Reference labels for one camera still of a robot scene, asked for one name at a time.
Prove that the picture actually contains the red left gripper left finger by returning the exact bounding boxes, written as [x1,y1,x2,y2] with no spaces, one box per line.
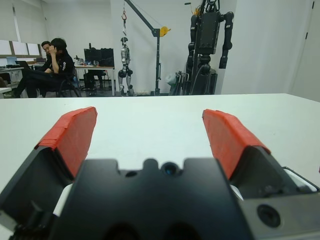
[0,106,98,226]

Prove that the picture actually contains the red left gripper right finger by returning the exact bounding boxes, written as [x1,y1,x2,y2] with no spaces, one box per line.
[201,108,314,200]

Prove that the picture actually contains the black office chair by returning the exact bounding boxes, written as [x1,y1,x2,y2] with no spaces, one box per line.
[56,71,82,98]

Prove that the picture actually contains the person with black hair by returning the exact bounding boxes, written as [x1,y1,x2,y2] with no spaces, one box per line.
[12,37,76,99]

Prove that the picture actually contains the folded grey cart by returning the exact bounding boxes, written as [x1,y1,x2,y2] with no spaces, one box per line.
[168,70,191,96]

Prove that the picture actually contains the white desk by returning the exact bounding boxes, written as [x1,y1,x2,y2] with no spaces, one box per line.
[74,64,116,96]

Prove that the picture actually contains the black monitor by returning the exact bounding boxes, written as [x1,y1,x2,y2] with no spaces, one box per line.
[83,48,102,67]
[99,47,115,67]

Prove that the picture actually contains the person with glasses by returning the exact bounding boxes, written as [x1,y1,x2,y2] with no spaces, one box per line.
[40,40,53,71]

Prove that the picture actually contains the small silver humanoid robot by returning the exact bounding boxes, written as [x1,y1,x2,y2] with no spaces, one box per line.
[117,36,138,97]

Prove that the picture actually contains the large black humanoid robot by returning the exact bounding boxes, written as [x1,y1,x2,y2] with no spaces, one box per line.
[185,0,235,96]

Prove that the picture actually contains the white door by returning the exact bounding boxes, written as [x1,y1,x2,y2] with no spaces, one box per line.
[287,0,320,103]

